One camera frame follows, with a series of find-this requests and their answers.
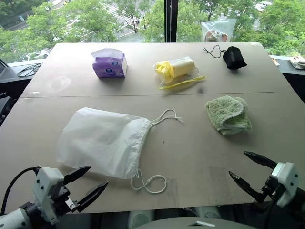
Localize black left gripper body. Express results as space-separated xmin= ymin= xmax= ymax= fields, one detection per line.
xmin=51 ymin=177 xmax=81 ymax=221

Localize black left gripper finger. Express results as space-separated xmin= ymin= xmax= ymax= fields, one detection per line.
xmin=76 ymin=181 xmax=109 ymax=213
xmin=63 ymin=166 xmax=92 ymax=185

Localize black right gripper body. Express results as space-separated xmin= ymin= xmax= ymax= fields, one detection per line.
xmin=261 ymin=175 xmax=281 ymax=200

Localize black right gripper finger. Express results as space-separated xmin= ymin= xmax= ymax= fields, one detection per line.
xmin=244 ymin=151 xmax=277 ymax=170
xmin=228 ymin=170 xmax=267 ymax=204

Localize green folded towel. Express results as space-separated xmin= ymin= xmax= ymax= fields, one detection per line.
xmin=205 ymin=95 xmax=253 ymax=136

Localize clear zip bag yellow seal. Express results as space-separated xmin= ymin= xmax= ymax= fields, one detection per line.
xmin=152 ymin=55 xmax=206 ymax=90

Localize clear plastic bag with contents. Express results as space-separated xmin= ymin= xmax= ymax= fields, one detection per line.
xmin=201 ymin=20 xmax=237 ymax=44

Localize dark window sill ledge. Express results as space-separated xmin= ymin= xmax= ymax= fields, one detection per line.
xmin=270 ymin=54 xmax=305 ymax=83

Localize black equipment beside table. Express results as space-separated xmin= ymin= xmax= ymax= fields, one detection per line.
xmin=0 ymin=92 xmax=18 ymax=126

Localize small items on sill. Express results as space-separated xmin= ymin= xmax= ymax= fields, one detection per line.
xmin=287 ymin=56 xmax=305 ymax=70

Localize purple tissue pack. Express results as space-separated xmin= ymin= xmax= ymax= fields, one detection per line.
xmin=91 ymin=48 xmax=128 ymax=79

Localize cream wrapped block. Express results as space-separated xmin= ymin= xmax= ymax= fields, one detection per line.
xmin=169 ymin=58 xmax=196 ymax=77

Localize dark side ledge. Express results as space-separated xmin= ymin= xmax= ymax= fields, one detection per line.
xmin=0 ymin=58 xmax=45 ymax=84

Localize yellow crumpled plastic gloves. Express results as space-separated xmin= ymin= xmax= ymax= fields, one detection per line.
xmin=154 ymin=61 xmax=176 ymax=82

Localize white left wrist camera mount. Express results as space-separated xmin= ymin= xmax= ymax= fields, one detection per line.
xmin=32 ymin=167 xmax=65 ymax=225

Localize white drawstring bag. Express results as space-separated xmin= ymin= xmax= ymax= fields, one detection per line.
xmin=56 ymin=107 xmax=184 ymax=194

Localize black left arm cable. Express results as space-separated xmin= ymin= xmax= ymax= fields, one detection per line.
xmin=0 ymin=166 xmax=41 ymax=215

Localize black pouch with cord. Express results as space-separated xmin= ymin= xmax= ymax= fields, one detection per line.
xmin=203 ymin=44 xmax=247 ymax=70

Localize black coiled cable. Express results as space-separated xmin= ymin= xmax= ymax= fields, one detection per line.
xmin=17 ymin=63 xmax=41 ymax=78

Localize black window frame post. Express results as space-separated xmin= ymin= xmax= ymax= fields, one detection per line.
xmin=164 ymin=0 xmax=178 ymax=43

